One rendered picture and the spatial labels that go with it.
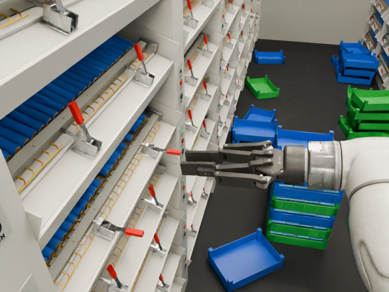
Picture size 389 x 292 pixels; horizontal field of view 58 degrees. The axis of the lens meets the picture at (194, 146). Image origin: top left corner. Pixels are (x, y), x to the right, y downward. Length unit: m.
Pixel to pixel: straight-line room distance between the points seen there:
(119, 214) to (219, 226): 1.23
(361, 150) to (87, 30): 0.47
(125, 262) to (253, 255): 1.02
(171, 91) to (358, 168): 0.55
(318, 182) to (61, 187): 0.42
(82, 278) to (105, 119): 0.28
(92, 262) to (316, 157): 0.44
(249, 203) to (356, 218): 1.54
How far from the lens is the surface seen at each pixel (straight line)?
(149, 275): 1.15
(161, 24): 0.92
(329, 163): 0.64
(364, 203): 0.59
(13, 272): 0.47
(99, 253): 0.71
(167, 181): 1.13
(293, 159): 0.65
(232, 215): 2.01
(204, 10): 1.38
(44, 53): 0.45
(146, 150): 0.90
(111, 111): 0.70
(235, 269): 1.78
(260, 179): 0.63
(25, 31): 0.49
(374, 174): 0.62
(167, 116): 1.02
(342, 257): 1.96
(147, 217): 1.02
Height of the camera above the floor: 1.45
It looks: 35 degrees down
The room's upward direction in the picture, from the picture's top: straight up
